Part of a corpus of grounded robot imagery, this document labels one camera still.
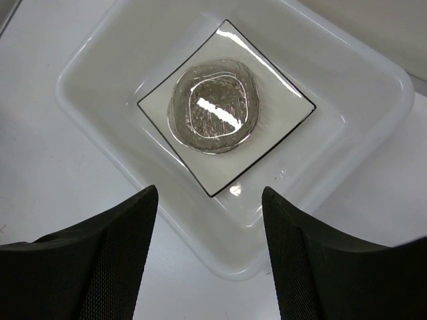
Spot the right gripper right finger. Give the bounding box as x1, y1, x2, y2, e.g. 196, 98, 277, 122
262, 187, 426, 319

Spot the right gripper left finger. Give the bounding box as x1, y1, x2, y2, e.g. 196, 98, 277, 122
1, 186, 158, 319

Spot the square white plate black rim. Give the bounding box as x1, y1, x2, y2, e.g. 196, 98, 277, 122
138, 21, 316, 197

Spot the clear glass dish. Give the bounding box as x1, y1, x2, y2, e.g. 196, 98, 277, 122
167, 58, 260, 154

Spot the white plastic bin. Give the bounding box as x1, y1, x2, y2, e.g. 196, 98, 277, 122
55, 1, 414, 281

